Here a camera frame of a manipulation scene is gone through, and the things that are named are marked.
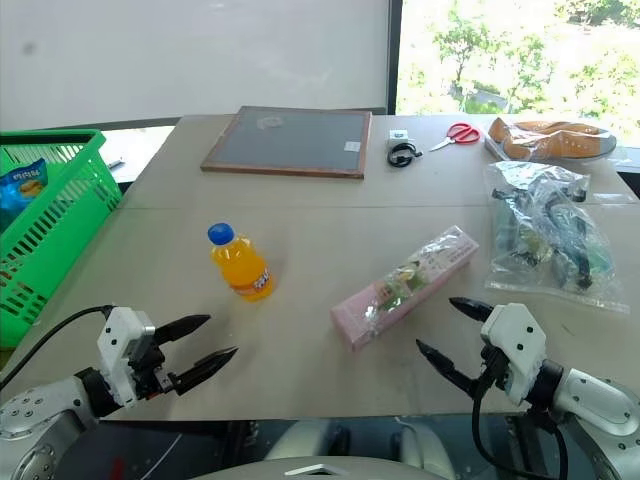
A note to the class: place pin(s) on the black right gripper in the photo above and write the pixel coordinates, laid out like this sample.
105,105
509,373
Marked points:
495,370

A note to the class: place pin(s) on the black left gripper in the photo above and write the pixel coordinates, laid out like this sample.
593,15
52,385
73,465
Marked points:
150,372

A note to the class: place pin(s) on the green plastic basket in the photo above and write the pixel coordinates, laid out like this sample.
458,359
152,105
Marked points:
60,225

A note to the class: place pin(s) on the pink wrapped rectangular box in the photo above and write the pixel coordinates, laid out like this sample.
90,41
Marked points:
400,290

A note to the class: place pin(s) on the orange soda bottle blue cap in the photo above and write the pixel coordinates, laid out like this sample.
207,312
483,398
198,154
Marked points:
245,270

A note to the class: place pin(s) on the clear bag of black parts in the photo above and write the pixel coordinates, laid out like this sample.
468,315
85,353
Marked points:
545,235

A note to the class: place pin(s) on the grey rounded robot body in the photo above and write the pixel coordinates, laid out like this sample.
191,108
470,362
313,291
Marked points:
350,450

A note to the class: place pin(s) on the white side table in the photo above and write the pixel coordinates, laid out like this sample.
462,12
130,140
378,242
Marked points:
145,150

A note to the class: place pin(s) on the white cube charger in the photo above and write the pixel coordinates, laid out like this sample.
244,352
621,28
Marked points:
399,137

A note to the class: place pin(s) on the bagged bread on tray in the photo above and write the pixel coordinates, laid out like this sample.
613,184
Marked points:
545,140

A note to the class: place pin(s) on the wooden framed blackboard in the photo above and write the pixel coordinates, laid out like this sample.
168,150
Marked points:
292,142

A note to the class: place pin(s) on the blue snack bag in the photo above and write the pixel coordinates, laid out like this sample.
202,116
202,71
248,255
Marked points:
22,187

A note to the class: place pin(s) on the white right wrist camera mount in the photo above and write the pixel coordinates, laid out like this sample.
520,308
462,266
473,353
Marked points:
515,340

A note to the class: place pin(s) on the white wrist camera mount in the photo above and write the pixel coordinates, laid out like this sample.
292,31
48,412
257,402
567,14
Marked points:
117,340
515,340

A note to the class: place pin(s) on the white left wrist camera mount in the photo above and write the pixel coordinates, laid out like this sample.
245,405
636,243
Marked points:
117,340

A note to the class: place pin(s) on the black window frame post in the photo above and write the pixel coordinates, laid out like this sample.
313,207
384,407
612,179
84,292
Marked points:
394,55

